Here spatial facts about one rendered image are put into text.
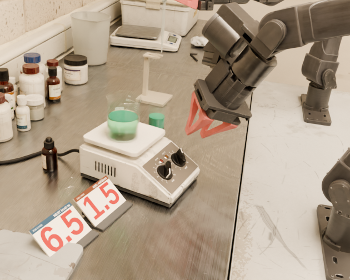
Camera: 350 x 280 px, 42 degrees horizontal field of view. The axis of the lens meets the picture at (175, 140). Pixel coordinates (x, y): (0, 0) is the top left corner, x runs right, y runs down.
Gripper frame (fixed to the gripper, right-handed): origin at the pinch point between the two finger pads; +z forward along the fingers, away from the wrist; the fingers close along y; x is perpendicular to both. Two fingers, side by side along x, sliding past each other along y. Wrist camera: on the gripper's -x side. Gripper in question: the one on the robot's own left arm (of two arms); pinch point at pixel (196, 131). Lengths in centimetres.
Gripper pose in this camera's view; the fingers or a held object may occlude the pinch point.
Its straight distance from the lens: 84.5
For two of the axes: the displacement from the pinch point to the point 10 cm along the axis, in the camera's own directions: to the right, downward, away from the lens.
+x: 2.5, 7.6, -5.9
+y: -8.2, -1.6, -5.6
